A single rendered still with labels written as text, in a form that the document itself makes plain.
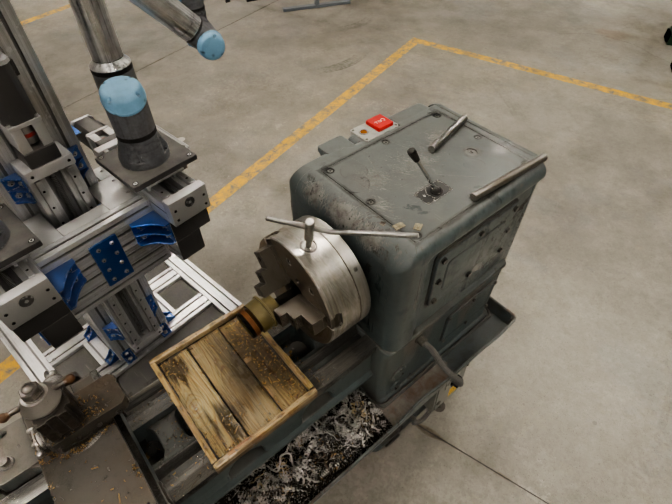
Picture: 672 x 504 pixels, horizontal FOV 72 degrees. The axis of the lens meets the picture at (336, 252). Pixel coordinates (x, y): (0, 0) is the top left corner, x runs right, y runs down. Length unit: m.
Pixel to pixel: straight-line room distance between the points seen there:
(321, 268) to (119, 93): 0.75
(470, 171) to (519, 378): 1.35
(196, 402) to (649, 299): 2.44
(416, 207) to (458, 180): 0.16
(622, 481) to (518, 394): 0.49
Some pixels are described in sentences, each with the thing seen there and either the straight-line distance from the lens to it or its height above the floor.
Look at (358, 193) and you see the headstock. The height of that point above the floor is 1.26.
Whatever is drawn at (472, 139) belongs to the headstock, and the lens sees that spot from 1.41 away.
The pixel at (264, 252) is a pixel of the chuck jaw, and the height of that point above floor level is 1.19.
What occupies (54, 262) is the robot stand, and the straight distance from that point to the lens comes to 1.51.
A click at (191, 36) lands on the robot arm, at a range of 1.41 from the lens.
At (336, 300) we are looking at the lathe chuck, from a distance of 1.06.
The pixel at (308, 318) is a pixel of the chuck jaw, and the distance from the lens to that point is 1.09.
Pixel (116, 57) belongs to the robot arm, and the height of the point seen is 1.43.
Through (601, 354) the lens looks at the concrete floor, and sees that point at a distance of 2.66.
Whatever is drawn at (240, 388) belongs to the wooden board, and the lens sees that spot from 1.28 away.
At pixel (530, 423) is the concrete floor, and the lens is 2.33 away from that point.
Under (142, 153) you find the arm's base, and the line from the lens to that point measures 1.49.
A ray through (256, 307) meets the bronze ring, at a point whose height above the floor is 1.12.
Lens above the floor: 2.01
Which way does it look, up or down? 48 degrees down
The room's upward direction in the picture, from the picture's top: straight up
